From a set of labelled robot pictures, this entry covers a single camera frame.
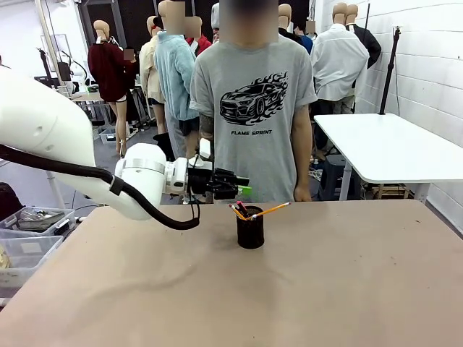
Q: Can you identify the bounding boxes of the person's left forearm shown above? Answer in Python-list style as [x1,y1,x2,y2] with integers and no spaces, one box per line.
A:
[291,140,314,189]

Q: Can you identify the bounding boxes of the wooden pallet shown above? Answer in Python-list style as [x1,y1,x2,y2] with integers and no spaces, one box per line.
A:
[371,183,414,200]

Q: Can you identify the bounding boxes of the dark grey stool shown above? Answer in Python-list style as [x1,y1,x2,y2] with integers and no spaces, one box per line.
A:
[320,153,362,202]

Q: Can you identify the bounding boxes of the black tripod stand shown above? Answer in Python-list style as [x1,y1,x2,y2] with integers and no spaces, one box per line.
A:
[378,25,404,116]

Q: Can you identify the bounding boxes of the mannequin in black jacket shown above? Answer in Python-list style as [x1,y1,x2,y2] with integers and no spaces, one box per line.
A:
[345,4,383,70]

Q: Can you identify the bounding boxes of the bare mannequin head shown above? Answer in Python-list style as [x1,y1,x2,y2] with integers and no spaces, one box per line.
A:
[277,3,293,30]

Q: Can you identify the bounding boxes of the person in grey t-shirt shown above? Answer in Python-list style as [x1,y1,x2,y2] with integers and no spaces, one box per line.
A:
[189,0,318,204]

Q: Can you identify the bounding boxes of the mannequin in cream jacket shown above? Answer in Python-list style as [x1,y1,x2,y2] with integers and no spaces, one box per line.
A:
[139,16,169,135]

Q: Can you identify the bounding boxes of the dark maroon bag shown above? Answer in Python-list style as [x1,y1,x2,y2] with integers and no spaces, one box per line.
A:
[0,182,25,222]

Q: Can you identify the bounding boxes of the yellow pencil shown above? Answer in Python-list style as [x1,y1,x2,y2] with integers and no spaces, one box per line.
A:
[250,202,292,220]
[228,204,249,220]

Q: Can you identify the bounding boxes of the mannequin in white shirt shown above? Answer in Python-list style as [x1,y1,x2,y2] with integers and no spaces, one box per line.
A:
[310,2,370,113]

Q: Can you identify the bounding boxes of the person's tattooed right forearm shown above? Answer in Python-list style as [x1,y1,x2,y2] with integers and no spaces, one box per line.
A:
[197,117,217,160]

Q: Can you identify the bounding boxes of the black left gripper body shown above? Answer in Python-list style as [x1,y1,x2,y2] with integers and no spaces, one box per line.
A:
[187,166,218,200]

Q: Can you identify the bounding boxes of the clear bin with tools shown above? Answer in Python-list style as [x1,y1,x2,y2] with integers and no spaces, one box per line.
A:
[0,205,77,240]

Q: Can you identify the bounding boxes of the black mesh pen holder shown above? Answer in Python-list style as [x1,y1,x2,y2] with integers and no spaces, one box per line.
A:
[236,205,265,250]

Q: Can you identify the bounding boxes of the mannequin in red hoodie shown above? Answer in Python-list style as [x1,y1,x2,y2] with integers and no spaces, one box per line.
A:
[186,16,213,57]

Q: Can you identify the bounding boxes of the mannequin in plaid shirt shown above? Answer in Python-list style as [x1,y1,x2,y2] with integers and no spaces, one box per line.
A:
[211,2,222,45]

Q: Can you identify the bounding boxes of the mannequin in light-blue fleece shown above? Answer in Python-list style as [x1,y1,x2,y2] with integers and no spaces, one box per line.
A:
[153,0,202,160]

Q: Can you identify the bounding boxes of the white table with white legs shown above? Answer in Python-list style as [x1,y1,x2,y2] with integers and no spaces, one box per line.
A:
[46,170,68,210]

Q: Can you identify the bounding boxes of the mannequin in maroon sweater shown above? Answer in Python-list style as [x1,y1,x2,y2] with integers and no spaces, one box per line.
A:
[88,20,140,160]

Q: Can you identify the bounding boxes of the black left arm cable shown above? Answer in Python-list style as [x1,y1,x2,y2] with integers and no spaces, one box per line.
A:
[0,144,202,231]

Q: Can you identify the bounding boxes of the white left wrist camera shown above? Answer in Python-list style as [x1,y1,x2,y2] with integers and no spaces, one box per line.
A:
[187,138,214,169]

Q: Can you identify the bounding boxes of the person's left hand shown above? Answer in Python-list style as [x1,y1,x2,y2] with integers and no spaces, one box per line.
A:
[293,184,313,202]

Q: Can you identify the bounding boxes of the grey metal frame pole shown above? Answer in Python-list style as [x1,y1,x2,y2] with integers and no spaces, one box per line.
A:
[35,0,69,97]

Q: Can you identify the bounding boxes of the empty clear plastic bin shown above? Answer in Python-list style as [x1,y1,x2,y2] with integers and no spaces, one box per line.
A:
[0,234,64,291]

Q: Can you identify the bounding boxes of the white table with rounded corners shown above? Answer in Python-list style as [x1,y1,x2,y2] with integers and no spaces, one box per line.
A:
[313,113,463,203]

